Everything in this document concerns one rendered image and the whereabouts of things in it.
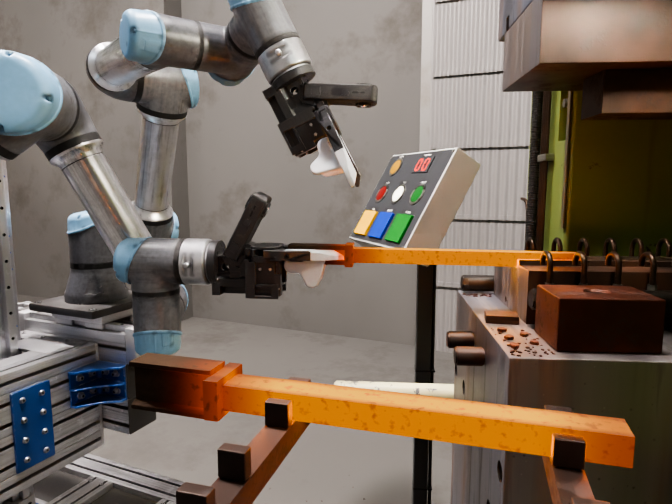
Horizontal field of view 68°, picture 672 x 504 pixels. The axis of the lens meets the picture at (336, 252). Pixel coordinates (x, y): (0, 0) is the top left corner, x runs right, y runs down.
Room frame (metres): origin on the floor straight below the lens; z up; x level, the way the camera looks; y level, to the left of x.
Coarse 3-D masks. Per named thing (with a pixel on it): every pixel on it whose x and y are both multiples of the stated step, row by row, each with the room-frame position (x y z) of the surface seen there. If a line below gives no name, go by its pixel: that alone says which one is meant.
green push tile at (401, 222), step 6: (396, 216) 1.25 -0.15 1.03; (402, 216) 1.22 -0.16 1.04; (408, 216) 1.20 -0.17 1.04; (396, 222) 1.23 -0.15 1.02; (402, 222) 1.21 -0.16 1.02; (408, 222) 1.19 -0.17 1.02; (390, 228) 1.24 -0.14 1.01; (396, 228) 1.22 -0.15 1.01; (402, 228) 1.19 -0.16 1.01; (390, 234) 1.23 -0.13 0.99; (396, 234) 1.20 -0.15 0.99; (402, 234) 1.18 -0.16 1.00; (390, 240) 1.21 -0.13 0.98; (396, 240) 1.18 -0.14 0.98
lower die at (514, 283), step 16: (592, 256) 0.78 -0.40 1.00; (624, 256) 0.78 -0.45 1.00; (496, 272) 0.88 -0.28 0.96; (512, 272) 0.77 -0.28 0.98; (528, 272) 0.69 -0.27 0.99; (544, 272) 0.69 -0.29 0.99; (560, 272) 0.69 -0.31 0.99; (576, 272) 0.69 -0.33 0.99; (592, 272) 0.68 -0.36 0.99; (608, 272) 0.68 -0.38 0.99; (624, 272) 0.68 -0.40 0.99; (640, 272) 0.68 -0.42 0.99; (496, 288) 0.87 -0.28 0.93; (512, 288) 0.77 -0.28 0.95; (528, 288) 0.69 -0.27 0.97; (640, 288) 0.68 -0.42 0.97; (512, 304) 0.76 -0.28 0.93; (528, 304) 0.69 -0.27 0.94; (528, 320) 0.69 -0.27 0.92
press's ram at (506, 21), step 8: (504, 0) 0.90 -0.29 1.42; (512, 0) 0.85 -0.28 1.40; (520, 0) 0.80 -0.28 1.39; (528, 0) 0.76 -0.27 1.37; (504, 8) 0.90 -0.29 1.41; (512, 8) 0.84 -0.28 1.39; (520, 8) 0.80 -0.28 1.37; (504, 16) 0.89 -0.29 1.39; (512, 16) 0.84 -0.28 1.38; (504, 24) 0.89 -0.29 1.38; (512, 24) 0.84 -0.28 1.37; (504, 32) 0.89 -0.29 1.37
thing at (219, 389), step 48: (144, 384) 0.43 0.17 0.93; (192, 384) 0.42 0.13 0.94; (240, 384) 0.40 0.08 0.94; (288, 384) 0.40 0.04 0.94; (384, 432) 0.36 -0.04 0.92; (432, 432) 0.35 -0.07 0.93; (480, 432) 0.34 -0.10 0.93; (528, 432) 0.33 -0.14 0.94; (576, 432) 0.32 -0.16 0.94; (624, 432) 0.32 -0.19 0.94
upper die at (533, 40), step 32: (544, 0) 0.69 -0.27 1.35; (576, 0) 0.69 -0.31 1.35; (608, 0) 0.68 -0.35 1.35; (640, 0) 0.68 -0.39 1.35; (512, 32) 0.84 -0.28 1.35; (544, 32) 0.69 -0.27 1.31; (576, 32) 0.69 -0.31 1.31; (608, 32) 0.68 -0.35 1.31; (640, 32) 0.68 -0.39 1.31; (512, 64) 0.83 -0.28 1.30; (544, 64) 0.69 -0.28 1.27; (576, 64) 0.69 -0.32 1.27; (608, 64) 0.69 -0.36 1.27; (640, 64) 0.69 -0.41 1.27
